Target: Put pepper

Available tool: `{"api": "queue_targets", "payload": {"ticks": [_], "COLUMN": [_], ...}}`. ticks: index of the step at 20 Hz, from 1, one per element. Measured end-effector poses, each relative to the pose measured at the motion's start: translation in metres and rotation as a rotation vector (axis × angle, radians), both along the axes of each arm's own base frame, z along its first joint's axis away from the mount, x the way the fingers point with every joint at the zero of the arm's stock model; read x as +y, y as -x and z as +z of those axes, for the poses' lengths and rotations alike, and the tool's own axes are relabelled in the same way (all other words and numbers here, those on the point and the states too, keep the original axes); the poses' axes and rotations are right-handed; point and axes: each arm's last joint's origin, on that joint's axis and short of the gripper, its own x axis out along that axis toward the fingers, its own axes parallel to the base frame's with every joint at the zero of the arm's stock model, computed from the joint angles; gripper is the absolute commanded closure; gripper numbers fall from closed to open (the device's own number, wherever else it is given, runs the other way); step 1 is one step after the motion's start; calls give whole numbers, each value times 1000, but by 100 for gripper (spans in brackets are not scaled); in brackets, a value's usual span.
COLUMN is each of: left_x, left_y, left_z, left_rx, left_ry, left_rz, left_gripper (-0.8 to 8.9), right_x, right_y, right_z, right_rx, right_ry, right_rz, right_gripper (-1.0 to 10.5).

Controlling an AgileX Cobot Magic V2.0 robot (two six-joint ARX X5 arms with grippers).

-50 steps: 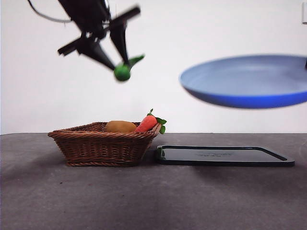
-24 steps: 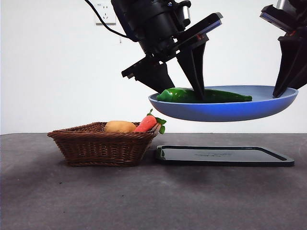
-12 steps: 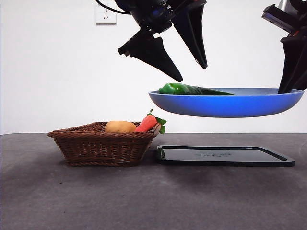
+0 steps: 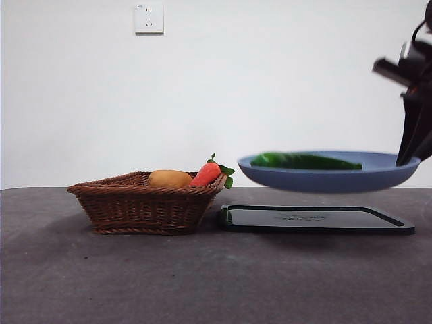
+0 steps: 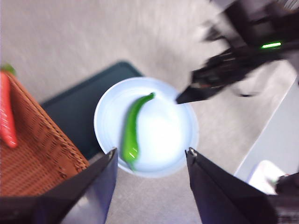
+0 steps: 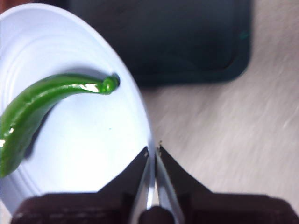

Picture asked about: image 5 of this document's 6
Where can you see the green pepper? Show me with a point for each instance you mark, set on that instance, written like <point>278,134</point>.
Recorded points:
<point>130,130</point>

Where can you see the black rectangular tray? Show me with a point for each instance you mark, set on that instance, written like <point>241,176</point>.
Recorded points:
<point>74,112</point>

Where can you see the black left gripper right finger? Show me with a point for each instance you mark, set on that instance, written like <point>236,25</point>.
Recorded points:
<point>222,200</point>

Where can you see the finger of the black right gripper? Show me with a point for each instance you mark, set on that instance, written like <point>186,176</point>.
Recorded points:
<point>198,95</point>

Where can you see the orange carrot with green leaves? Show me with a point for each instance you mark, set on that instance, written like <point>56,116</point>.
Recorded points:
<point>5,112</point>

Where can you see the white box device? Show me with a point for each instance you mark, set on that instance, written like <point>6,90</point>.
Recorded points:
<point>266,175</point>

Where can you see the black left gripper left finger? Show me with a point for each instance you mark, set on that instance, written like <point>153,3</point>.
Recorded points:
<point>58,205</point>

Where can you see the brown wicker basket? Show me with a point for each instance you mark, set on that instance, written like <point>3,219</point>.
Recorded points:
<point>35,149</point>

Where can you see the light blue round plate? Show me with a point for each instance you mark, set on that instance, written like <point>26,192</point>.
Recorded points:
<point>163,135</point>

